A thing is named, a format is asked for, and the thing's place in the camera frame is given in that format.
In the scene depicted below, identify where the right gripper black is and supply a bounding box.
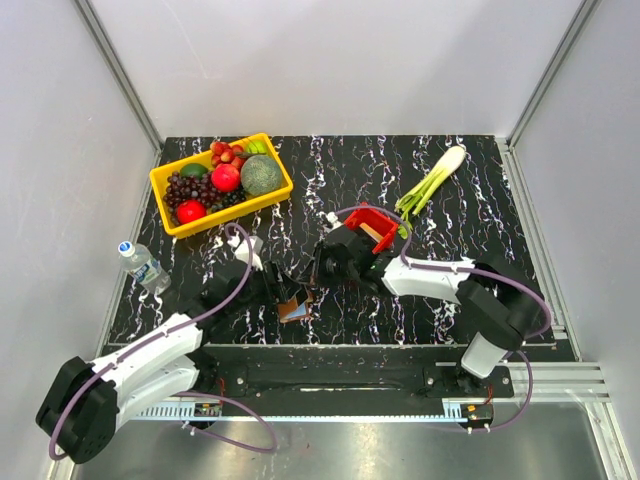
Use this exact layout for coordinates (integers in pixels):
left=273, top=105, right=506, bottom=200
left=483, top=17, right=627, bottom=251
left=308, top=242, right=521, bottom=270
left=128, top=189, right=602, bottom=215
left=297, top=242, right=357, bottom=289

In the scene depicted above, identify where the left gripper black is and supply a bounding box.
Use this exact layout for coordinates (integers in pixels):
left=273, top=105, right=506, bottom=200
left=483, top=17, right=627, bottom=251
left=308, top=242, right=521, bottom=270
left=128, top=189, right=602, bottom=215
left=228, top=259, right=300, bottom=315

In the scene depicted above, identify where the brown leather card holder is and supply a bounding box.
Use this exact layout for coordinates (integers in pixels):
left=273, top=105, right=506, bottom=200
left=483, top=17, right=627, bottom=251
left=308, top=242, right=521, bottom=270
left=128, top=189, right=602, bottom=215
left=277, top=288, right=314, bottom=324

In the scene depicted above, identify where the light blue credit card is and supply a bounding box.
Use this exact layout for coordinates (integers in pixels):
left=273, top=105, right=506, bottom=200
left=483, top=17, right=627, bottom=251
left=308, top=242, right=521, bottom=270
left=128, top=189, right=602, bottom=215
left=282, top=302, right=309, bottom=323

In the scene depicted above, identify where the red plastic card box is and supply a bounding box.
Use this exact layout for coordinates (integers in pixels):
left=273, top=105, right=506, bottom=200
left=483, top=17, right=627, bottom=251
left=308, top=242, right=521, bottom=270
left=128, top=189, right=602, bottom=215
left=344, top=204, right=399, bottom=254

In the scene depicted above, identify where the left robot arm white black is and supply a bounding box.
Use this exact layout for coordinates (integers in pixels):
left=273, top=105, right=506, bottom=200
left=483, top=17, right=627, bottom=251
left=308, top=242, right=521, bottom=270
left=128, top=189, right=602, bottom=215
left=36, top=260, right=303, bottom=464

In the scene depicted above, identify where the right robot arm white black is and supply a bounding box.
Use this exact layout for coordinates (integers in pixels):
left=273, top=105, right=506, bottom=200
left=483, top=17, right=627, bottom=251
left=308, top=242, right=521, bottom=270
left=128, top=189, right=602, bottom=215
left=303, top=226, right=552, bottom=396

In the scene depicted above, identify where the yellow plastic fruit tray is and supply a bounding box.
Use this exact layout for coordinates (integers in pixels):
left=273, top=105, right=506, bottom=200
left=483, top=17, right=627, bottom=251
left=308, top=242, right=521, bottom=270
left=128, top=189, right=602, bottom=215
left=149, top=133, right=293, bottom=239

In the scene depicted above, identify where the green cantaloupe melon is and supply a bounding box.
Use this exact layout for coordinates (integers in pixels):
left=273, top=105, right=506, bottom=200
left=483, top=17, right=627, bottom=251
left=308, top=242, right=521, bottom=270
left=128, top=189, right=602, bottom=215
left=241, top=155, right=283, bottom=196

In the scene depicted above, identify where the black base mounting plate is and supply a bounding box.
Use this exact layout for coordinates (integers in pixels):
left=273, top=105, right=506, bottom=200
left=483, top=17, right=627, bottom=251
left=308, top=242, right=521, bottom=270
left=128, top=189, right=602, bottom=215
left=213, top=363, right=515, bottom=399

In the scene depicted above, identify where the red apple lower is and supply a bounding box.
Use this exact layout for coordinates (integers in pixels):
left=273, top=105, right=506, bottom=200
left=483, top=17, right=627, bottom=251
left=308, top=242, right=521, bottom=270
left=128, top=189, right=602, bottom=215
left=176, top=200, right=207, bottom=225

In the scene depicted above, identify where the red apple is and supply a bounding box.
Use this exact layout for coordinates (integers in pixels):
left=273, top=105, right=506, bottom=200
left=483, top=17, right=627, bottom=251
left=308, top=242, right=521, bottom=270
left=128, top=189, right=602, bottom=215
left=211, top=164, right=241, bottom=193
left=176, top=200, right=207, bottom=225

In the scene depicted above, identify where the green celery stalk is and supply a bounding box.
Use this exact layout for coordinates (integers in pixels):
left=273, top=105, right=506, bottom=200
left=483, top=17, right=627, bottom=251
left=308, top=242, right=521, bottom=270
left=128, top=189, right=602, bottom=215
left=395, top=146, right=466, bottom=239

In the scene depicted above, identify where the red apple upper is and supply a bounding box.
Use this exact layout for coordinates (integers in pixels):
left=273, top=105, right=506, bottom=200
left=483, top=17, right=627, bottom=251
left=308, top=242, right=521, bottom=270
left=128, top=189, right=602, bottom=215
left=211, top=164, right=241, bottom=193

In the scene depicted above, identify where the dark purple grape bunch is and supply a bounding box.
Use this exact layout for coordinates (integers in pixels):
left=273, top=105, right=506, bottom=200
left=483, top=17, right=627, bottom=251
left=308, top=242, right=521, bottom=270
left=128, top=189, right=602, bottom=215
left=162, top=173, right=247, bottom=226

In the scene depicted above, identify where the dark green avocado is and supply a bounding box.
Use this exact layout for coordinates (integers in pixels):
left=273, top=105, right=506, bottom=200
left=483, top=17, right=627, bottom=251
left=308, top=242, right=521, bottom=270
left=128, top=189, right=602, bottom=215
left=180, top=163, right=209, bottom=178

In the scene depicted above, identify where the red lychee cluster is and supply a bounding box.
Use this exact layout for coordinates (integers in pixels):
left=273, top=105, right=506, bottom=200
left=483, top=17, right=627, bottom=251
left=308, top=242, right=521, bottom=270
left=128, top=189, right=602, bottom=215
left=210, top=141, right=246, bottom=170

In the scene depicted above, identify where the clear plastic water bottle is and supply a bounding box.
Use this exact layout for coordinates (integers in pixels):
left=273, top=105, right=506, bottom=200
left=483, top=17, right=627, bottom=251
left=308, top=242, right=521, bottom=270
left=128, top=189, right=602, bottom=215
left=118, top=241, right=171, bottom=296

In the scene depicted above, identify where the black marble pattern mat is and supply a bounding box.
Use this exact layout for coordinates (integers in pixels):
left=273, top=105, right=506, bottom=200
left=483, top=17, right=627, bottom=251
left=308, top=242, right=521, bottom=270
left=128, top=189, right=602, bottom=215
left=99, top=133, right=559, bottom=347

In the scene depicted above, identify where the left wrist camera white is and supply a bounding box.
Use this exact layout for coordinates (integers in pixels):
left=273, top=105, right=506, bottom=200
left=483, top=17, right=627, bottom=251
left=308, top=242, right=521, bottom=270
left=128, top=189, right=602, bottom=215
left=227, top=236, right=263, bottom=271

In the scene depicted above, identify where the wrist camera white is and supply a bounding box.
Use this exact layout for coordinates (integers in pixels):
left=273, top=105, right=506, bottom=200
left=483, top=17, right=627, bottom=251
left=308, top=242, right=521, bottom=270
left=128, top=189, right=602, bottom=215
left=227, top=236, right=263, bottom=271
left=324, top=212, right=342, bottom=232

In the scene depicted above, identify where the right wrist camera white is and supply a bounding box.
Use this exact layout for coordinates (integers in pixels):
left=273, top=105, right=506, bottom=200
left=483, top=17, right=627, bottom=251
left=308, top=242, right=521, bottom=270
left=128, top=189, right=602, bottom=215
left=324, top=212, right=342, bottom=232

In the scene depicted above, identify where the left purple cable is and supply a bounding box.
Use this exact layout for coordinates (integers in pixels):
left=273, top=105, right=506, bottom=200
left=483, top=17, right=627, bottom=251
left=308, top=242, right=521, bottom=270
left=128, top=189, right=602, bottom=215
left=48, top=222, right=279, bottom=461

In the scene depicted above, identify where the purple cable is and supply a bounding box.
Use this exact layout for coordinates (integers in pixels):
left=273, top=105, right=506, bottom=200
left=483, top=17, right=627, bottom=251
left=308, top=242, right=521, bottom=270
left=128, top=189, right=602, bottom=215
left=48, top=222, right=279, bottom=461
left=324, top=204, right=554, bottom=434

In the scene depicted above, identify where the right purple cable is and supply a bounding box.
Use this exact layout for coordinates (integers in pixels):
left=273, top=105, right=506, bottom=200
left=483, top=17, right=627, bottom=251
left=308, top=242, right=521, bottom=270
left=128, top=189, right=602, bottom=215
left=324, top=204, right=554, bottom=434

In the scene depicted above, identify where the aluminium frame rail front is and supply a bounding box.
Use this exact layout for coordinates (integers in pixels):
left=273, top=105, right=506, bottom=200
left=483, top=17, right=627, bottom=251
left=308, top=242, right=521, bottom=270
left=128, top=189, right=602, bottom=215
left=67, top=360, right=612, bottom=402

